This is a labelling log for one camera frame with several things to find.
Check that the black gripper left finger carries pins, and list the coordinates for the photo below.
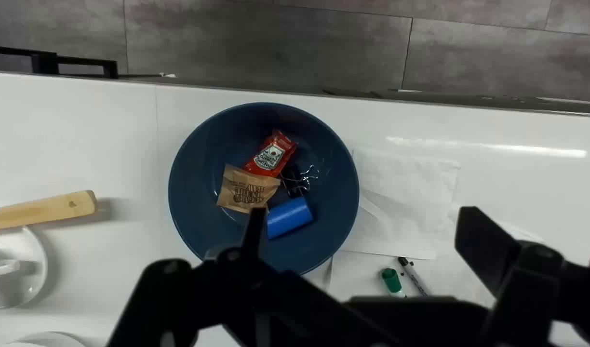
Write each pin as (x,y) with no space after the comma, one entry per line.
(235,290)

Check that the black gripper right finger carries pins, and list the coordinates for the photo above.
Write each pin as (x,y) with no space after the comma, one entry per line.
(534,287)

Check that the blue cylinder object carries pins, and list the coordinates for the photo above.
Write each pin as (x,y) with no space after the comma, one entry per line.
(287,217)

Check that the blue bowl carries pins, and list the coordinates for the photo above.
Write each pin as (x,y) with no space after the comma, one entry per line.
(231,138)

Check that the white mug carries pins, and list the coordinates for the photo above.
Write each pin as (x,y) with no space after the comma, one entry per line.
(23,267)

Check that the brown paper packet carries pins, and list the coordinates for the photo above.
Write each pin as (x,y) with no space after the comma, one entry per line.
(243,192)

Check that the black binder clip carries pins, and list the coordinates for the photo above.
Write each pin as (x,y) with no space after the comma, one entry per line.
(299,181)

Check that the green cap marker pen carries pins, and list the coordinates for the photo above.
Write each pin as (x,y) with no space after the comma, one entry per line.
(403,273)

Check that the red sauce packet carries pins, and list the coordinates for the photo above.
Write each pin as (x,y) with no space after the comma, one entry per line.
(272,157)

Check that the wooden spoon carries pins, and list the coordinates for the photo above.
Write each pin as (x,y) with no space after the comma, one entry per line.
(44,211)

